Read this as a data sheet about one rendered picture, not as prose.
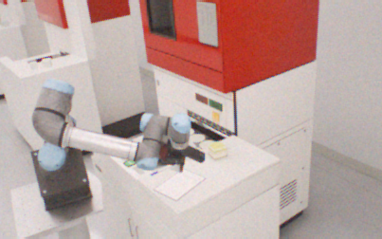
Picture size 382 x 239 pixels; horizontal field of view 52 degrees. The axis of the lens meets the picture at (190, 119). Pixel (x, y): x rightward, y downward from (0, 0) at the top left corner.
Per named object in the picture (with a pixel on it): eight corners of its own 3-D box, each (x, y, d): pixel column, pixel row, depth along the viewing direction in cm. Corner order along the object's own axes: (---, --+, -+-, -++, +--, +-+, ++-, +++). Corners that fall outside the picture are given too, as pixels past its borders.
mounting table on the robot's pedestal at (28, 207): (25, 261, 185) (17, 240, 179) (16, 209, 222) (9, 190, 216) (118, 226, 202) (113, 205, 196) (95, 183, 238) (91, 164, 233)
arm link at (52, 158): (36, 171, 186) (32, 164, 174) (45, 143, 191) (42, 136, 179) (63, 175, 188) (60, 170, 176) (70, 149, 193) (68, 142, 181)
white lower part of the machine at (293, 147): (234, 171, 360) (231, 86, 324) (308, 215, 299) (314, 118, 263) (171, 204, 324) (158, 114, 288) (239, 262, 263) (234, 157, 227)
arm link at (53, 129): (20, 136, 137) (157, 167, 144) (30, 107, 141) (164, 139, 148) (26, 145, 148) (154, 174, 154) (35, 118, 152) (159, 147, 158)
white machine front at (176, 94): (162, 113, 289) (155, 60, 272) (238, 155, 229) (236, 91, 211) (158, 114, 288) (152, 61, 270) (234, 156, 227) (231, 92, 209)
